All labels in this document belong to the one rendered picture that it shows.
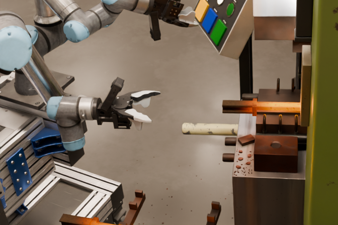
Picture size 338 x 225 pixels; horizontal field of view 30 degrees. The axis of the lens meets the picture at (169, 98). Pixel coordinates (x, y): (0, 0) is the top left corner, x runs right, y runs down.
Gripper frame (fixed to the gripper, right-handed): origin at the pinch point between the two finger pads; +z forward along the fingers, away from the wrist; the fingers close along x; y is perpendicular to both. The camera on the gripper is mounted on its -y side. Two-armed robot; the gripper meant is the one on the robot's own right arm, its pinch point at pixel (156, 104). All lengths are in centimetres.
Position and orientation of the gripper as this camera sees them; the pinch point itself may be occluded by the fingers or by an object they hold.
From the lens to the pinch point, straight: 191.5
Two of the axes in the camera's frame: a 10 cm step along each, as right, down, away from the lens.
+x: -1.6, 5.7, -8.0
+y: 0.9, 8.2, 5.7
